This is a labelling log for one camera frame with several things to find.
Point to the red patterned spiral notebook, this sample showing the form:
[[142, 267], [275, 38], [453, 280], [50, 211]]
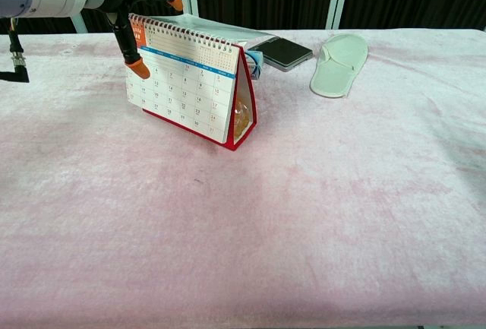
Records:
[[186, 86]]

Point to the blue white small box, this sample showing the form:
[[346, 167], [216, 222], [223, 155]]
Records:
[[256, 65]]

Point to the grey digital scale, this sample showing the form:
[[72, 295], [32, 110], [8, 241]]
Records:
[[284, 53]]

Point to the white slipper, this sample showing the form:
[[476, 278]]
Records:
[[338, 67]]

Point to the pink tablecloth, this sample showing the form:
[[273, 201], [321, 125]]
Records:
[[266, 211]]

